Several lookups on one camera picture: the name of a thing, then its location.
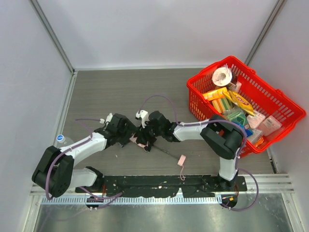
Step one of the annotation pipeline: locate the pink and black umbrella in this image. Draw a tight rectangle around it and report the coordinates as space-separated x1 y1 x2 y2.
130 130 186 181

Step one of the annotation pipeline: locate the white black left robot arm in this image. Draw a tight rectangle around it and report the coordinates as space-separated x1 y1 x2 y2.
32 114 137 200

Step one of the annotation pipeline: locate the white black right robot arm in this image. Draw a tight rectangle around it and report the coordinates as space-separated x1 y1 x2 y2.
134 110 247 189

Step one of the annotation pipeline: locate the clear plastic water bottle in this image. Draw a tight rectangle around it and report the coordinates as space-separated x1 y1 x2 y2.
56 134 74 147

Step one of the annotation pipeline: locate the yellow green sponge pack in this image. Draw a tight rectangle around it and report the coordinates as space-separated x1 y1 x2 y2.
211 97 232 114

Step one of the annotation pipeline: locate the orange snack box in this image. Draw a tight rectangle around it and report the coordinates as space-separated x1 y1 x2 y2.
202 87 228 101

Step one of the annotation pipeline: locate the green snack packet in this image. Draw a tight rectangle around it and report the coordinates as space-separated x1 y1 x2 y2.
223 108 250 128

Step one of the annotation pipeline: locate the yellow Lays chips bag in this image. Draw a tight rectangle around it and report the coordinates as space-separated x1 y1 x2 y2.
223 90 255 116

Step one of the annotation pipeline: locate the toilet paper roll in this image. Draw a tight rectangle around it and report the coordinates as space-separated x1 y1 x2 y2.
212 67 232 87

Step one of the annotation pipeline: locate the dark brown jar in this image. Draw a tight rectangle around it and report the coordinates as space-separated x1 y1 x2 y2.
227 72 238 91

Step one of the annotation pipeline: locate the blue snack packet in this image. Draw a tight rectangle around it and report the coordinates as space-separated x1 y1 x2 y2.
238 121 253 137

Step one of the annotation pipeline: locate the pink packaged item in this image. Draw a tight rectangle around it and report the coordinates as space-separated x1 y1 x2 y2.
247 111 266 129

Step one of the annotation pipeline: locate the red plastic shopping basket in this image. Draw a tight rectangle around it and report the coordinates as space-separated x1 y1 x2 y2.
186 56 306 158

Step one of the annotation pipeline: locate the clear labelled plastic container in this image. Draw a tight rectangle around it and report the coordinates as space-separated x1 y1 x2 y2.
257 116 282 136

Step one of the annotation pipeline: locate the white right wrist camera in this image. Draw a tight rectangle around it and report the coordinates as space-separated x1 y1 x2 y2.
135 110 149 128

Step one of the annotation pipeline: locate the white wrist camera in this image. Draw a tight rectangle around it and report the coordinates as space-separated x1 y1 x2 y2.
135 110 149 128
99 113 113 124

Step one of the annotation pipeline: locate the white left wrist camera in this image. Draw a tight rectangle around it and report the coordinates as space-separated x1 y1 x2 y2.
99 113 113 124

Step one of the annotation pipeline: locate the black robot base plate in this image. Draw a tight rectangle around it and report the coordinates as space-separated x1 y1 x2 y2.
86 175 247 198

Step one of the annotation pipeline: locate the white slotted cable duct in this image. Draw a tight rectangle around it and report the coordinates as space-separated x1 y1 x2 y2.
41 195 222 205

